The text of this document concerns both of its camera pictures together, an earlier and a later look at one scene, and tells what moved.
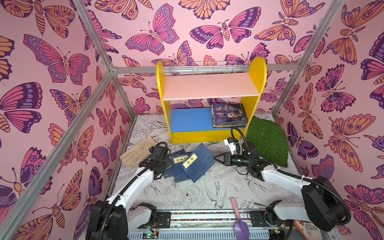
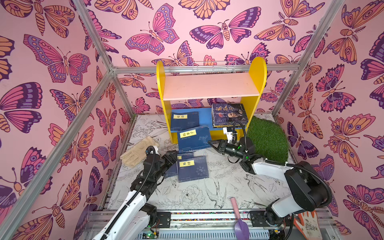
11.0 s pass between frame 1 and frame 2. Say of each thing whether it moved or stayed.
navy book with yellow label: moved
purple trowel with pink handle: stayed
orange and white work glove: stayed
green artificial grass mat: stayed
